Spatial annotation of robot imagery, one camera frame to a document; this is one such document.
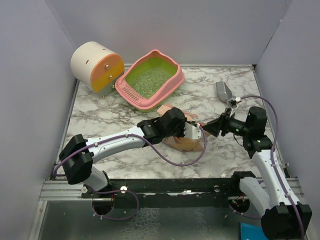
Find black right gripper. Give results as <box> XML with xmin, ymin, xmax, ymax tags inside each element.
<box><xmin>202</xmin><ymin>108</ymin><xmax>251</xmax><ymax>137</ymax></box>

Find cat litter bag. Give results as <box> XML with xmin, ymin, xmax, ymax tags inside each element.
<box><xmin>157</xmin><ymin>103</ymin><xmax>204</xmax><ymax>152</ymax></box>

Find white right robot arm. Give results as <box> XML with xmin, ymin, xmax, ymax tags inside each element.
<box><xmin>203</xmin><ymin>106</ymin><xmax>312</xmax><ymax>240</ymax></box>

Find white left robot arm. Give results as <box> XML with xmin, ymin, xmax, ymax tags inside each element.
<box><xmin>59</xmin><ymin>107</ymin><xmax>203</xmax><ymax>198</ymax></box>

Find green litter pellets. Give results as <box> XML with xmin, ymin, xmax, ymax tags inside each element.
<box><xmin>129</xmin><ymin>68</ymin><xmax>171</xmax><ymax>99</ymax></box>

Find pink green litter box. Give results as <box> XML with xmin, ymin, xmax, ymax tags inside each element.
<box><xmin>114</xmin><ymin>49</ymin><xmax>185</xmax><ymax>112</ymax></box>

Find cream orange cylindrical cat house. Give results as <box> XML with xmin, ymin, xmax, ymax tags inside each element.
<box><xmin>70</xmin><ymin>41</ymin><xmax>125</xmax><ymax>97</ymax></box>

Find blue card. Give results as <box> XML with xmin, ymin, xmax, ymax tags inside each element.
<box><xmin>240</xmin><ymin>222</ymin><xmax>267</xmax><ymax>240</ymax></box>

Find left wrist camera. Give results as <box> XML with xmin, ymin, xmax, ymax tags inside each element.
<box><xmin>183</xmin><ymin>122</ymin><xmax>204</xmax><ymax>140</ymax></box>

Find aluminium frame rail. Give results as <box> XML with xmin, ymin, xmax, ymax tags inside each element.
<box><xmin>39</xmin><ymin>180</ymin><xmax>83</xmax><ymax>201</ymax></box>

